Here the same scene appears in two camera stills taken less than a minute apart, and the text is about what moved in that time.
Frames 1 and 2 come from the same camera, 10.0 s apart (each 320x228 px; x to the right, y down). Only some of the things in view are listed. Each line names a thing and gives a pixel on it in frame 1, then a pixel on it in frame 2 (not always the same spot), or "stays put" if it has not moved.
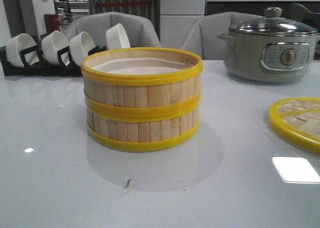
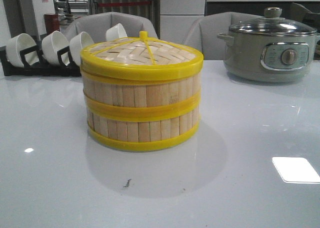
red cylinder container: [52, 23] stays put
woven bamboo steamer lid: [298, 120] → [141, 58]
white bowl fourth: [117, 37] stays put
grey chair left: [140, 30] stays put
